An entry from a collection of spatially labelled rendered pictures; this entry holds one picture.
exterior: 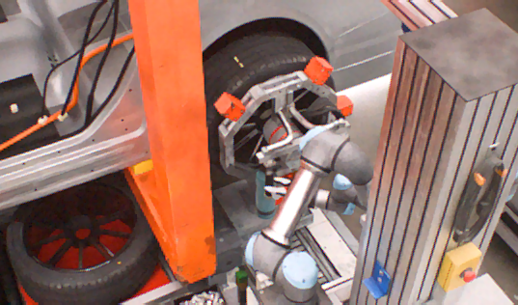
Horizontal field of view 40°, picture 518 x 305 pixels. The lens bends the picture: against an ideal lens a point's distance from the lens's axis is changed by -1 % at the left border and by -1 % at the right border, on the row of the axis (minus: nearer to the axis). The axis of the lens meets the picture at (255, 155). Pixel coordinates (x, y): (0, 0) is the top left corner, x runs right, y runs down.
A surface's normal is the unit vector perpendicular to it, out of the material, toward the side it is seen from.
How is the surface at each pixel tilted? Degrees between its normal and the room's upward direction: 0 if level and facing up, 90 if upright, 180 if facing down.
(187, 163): 90
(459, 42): 0
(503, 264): 0
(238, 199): 0
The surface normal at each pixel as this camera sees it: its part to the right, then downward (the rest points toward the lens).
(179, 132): 0.46, 0.64
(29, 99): 0.06, -0.61
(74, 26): -0.16, -0.62
